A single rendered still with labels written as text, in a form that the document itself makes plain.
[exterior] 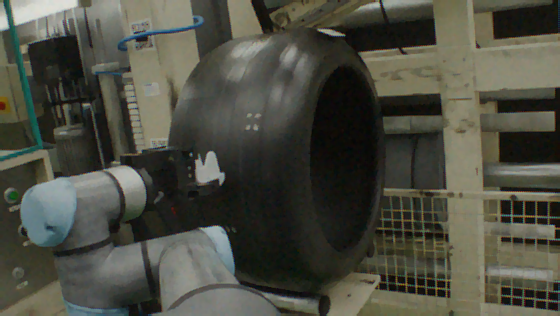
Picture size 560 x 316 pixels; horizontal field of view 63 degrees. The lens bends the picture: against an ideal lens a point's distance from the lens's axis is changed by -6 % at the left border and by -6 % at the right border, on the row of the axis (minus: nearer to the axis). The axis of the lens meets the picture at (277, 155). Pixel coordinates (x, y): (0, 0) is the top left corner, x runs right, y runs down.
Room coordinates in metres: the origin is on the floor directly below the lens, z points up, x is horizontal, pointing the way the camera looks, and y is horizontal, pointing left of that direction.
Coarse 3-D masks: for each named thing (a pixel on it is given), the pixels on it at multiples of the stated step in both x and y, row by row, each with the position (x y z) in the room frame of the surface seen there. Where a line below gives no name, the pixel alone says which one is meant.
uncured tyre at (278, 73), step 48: (240, 48) 0.99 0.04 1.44; (288, 48) 0.92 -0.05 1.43; (336, 48) 1.01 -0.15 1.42; (192, 96) 0.93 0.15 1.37; (240, 96) 0.87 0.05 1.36; (288, 96) 0.85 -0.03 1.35; (336, 96) 1.28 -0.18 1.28; (192, 144) 0.88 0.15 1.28; (240, 144) 0.82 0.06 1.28; (288, 144) 0.81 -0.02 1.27; (336, 144) 1.31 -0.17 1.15; (384, 144) 1.20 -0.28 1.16; (240, 192) 0.81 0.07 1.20; (288, 192) 0.80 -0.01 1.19; (336, 192) 1.27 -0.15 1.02; (240, 240) 0.83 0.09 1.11; (288, 240) 0.80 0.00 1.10; (336, 240) 1.16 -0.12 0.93; (288, 288) 0.89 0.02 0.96
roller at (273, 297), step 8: (256, 288) 0.98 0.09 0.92; (264, 288) 0.98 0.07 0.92; (272, 288) 0.97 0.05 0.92; (264, 296) 0.96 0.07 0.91; (272, 296) 0.95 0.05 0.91; (280, 296) 0.94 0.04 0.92; (288, 296) 0.93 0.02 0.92; (296, 296) 0.93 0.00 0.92; (304, 296) 0.92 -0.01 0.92; (312, 296) 0.91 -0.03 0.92; (320, 296) 0.91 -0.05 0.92; (328, 296) 0.92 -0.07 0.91; (280, 304) 0.94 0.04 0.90; (288, 304) 0.92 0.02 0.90; (296, 304) 0.91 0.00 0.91; (304, 304) 0.91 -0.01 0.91; (312, 304) 0.90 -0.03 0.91; (320, 304) 0.89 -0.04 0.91; (328, 304) 0.91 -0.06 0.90; (304, 312) 0.91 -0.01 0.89; (312, 312) 0.90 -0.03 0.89; (320, 312) 0.89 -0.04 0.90; (328, 312) 0.90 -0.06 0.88
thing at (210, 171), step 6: (210, 156) 0.77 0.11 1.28; (210, 162) 0.77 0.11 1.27; (216, 162) 0.79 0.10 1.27; (204, 168) 0.76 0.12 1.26; (210, 168) 0.77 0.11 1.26; (216, 168) 0.78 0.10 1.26; (198, 174) 0.74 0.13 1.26; (204, 174) 0.75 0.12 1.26; (210, 174) 0.77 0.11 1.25; (216, 174) 0.78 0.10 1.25; (222, 174) 0.81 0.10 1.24; (198, 180) 0.74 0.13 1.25; (204, 180) 0.75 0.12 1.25; (222, 180) 0.79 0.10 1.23
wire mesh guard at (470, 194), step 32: (384, 192) 1.30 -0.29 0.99; (416, 192) 1.25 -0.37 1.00; (448, 192) 1.21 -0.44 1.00; (480, 192) 1.16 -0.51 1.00; (512, 192) 1.13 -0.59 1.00; (544, 192) 1.09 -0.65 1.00; (480, 224) 1.17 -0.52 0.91; (512, 224) 1.12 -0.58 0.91; (384, 256) 1.32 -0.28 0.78; (512, 256) 1.12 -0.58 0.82; (416, 288) 1.27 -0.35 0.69
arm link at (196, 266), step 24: (168, 240) 0.57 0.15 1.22; (192, 240) 0.53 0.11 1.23; (216, 240) 0.57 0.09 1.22; (144, 264) 0.54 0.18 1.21; (168, 264) 0.45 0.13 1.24; (192, 264) 0.40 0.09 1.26; (216, 264) 0.41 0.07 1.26; (168, 288) 0.37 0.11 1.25; (192, 288) 0.33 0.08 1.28; (216, 288) 0.28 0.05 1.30; (240, 288) 0.29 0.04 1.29; (168, 312) 0.23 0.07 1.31; (192, 312) 0.23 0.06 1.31; (216, 312) 0.23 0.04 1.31; (240, 312) 0.24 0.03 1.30; (264, 312) 0.25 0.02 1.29
